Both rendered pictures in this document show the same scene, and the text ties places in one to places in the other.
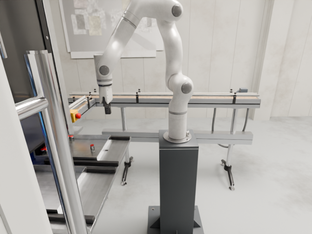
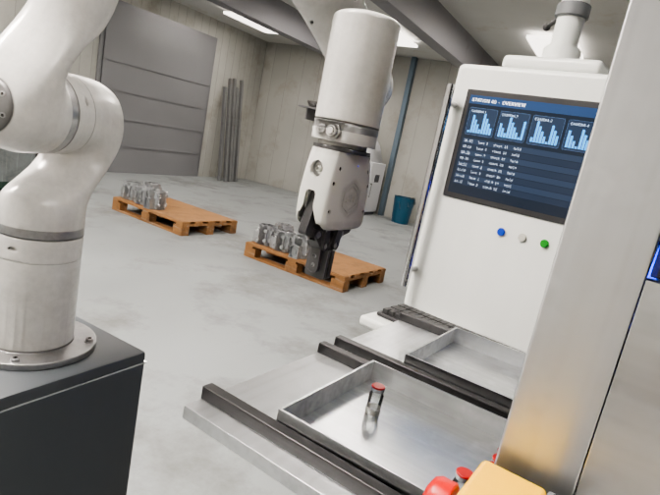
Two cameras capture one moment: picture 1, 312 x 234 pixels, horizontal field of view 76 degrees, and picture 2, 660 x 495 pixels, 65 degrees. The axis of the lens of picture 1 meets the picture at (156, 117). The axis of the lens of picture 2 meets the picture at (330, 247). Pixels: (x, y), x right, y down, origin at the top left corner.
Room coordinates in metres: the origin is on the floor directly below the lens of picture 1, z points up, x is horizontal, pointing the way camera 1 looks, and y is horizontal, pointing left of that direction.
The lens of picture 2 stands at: (1.69, 0.59, 1.26)
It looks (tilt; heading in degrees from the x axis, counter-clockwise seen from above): 12 degrees down; 207
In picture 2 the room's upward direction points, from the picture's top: 11 degrees clockwise
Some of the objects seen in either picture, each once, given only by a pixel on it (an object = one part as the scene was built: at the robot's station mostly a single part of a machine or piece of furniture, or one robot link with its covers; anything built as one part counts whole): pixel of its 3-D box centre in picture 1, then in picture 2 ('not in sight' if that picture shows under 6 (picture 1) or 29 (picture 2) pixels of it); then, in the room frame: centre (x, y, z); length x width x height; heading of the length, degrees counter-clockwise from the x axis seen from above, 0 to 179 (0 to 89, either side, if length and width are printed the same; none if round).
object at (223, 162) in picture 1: (227, 170); not in sight; (1.88, -0.80, 0.07); 0.50 x 0.08 x 0.14; 175
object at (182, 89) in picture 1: (180, 94); (63, 152); (1.18, -0.15, 1.16); 0.19 x 0.12 x 0.24; 16
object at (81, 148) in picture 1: (76, 146); (432, 443); (1.03, 0.47, 0.90); 0.34 x 0.26 x 0.04; 85
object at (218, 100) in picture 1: (160, 98); not in sight; (1.94, -0.05, 0.92); 1.90 x 0.15 x 0.16; 85
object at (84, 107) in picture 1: (73, 111); not in sight; (1.59, 0.70, 0.92); 0.69 x 0.15 x 0.16; 175
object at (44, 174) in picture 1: (36, 186); (514, 380); (0.70, 0.52, 0.90); 0.34 x 0.26 x 0.04; 85
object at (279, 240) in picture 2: not in sight; (316, 251); (-2.72, -1.77, 0.17); 1.21 x 0.84 x 0.34; 88
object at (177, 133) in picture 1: (177, 124); (35, 288); (1.21, -0.14, 0.95); 0.19 x 0.19 x 0.18
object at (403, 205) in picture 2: not in sight; (403, 209); (-7.60, -2.75, 0.27); 0.46 x 0.42 x 0.53; 89
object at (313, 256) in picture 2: not in sight; (313, 253); (1.10, 0.27, 1.12); 0.03 x 0.03 x 0.07; 85
